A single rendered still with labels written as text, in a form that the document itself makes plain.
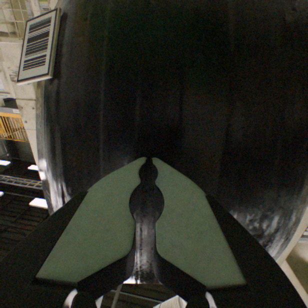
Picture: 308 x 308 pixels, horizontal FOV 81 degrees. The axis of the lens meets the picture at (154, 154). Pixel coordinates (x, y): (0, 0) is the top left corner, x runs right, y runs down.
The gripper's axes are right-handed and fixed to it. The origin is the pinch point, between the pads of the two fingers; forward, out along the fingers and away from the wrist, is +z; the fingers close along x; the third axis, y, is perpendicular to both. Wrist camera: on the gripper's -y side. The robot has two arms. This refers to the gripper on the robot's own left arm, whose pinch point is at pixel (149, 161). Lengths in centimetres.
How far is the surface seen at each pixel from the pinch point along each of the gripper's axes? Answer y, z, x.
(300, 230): 29, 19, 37
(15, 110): 191, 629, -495
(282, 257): 41, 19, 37
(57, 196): 4.7, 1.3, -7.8
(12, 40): -8, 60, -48
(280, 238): 7.7, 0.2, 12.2
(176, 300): 149, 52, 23
